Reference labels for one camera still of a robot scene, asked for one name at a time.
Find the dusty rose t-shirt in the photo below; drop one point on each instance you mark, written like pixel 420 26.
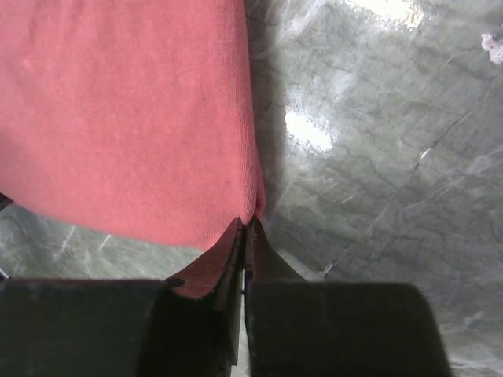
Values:
pixel 132 118

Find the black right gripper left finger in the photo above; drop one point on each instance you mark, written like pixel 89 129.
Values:
pixel 185 325

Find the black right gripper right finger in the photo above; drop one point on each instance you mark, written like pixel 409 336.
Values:
pixel 300 328

